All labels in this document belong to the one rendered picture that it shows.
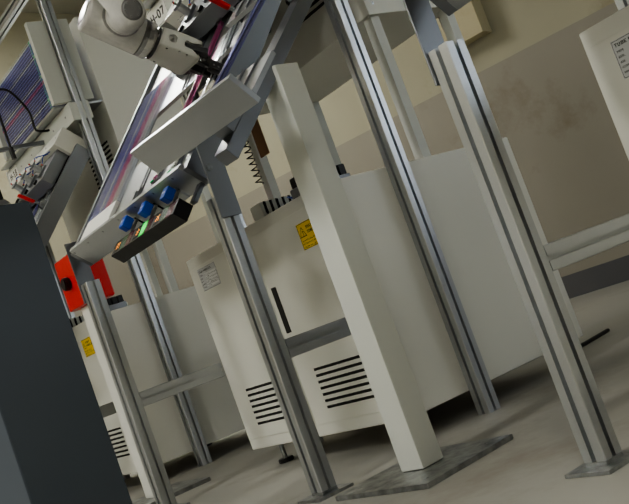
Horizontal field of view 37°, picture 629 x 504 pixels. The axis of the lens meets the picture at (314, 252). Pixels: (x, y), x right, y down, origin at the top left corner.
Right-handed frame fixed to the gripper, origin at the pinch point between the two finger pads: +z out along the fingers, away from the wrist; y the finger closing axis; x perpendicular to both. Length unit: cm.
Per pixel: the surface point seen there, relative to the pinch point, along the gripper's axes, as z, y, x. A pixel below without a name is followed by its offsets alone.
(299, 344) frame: 25, -13, 62
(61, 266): 3, 98, 21
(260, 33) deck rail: 5.5, -10.0, -7.5
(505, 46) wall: 214, 141, -186
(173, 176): -5.8, -3.9, 31.3
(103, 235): -5, 39, 31
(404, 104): 47.7, -8.9, -8.0
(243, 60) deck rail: 2.6, -10.0, 1.2
